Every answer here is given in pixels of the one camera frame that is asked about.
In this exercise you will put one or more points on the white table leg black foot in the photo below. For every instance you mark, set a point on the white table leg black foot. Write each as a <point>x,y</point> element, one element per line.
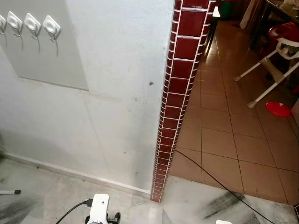
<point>9,192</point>

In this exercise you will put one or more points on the red round plate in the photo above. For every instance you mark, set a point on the red round plate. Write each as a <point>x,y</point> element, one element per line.
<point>278,108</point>

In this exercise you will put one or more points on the white and red high chair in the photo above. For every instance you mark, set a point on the white and red high chair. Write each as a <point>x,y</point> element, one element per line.
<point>285,46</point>

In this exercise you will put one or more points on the dark wooden stool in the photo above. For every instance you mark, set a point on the dark wooden stool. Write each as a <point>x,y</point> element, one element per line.
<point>212,25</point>

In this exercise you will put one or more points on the dark dining table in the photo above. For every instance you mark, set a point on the dark dining table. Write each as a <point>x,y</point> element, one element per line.
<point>280,11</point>

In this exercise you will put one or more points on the green bin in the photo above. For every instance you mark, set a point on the green bin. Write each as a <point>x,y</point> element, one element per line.
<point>227,8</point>

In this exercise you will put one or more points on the beige hanging cloth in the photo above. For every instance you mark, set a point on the beige hanging cloth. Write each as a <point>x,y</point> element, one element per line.
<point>252,14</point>

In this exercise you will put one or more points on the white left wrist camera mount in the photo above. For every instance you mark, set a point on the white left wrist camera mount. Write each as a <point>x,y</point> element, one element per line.
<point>99,207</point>

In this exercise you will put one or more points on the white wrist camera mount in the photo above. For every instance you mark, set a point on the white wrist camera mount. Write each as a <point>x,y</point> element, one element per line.
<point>99,207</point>
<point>224,222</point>

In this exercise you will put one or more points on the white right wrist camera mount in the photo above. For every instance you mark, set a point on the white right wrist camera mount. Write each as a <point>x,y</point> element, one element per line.
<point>224,222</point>

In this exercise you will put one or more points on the grey wall board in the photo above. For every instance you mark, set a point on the grey wall board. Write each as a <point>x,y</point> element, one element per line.
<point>42,60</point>

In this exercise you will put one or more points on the red tiled wall edging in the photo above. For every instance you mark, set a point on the red tiled wall edging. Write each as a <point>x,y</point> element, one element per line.
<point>184,51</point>

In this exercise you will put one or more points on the white square wall hook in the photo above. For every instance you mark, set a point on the white square wall hook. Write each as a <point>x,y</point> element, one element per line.
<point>32,23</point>
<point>51,25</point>
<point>14,21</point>
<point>2,23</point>

